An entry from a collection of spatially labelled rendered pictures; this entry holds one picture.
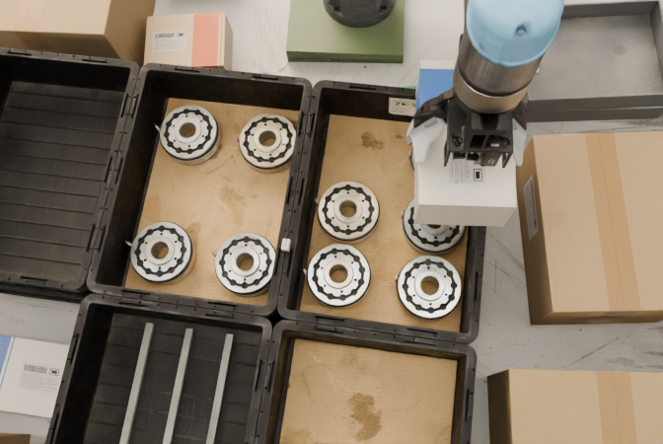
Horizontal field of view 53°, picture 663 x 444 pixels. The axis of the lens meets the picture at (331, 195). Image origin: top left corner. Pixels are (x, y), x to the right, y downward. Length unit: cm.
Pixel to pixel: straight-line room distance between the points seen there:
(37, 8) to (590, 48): 104
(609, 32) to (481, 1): 89
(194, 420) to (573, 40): 98
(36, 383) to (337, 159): 64
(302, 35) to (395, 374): 70
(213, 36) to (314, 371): 69
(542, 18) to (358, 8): 83
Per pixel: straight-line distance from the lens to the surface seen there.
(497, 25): 57
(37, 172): 132
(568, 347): 128
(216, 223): 118
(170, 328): 116
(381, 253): 113
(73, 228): 125
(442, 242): 111
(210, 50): 138
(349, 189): 113
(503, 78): 63
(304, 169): 107
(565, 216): 116
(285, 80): 114
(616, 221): 118
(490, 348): 125
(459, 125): 76
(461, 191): 85
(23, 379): 129
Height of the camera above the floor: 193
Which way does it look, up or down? 72 degrees down
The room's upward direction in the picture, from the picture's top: 11 degrees counter-clockwise
